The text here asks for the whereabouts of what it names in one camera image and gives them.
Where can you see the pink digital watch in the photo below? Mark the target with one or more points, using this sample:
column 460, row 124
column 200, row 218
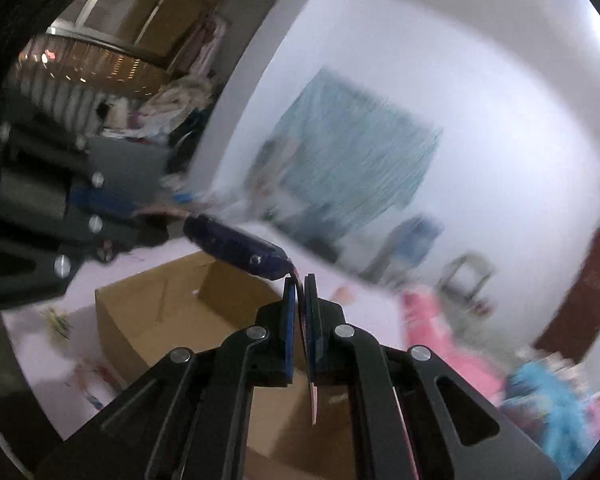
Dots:
column 262, row 259

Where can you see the pile of clothes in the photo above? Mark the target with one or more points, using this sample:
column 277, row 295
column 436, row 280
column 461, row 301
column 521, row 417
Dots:
column 155, row 119

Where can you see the small wooden stool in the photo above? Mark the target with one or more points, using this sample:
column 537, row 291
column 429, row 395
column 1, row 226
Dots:
column 464, row 278

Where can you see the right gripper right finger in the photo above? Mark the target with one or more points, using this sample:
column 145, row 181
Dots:
column 412, row 415

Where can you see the wooden wardrobe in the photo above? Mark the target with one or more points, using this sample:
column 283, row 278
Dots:
column 149, row 28

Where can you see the pink floral blanket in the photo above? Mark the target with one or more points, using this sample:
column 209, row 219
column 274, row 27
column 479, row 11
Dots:
column 424, row 323

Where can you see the grey storage bin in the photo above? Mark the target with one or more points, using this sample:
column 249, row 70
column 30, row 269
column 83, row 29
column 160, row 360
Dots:
column 126, row 169

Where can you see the dark red door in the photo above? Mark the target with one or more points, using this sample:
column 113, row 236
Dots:
column 576, row 325

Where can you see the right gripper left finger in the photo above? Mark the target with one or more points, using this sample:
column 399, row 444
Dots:
column 187, row 417

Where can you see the blue patterned cloth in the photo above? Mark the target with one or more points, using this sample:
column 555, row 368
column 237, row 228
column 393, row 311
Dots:
column 555, row 410

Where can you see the brown cardboard box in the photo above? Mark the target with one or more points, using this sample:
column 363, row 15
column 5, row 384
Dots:
column 196, row 302

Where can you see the teal hanging shirt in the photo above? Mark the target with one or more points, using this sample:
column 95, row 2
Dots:
column 338, row 158

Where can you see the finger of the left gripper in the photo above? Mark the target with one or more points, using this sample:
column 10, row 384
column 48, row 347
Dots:
column 98, row 201
column 40, row 262

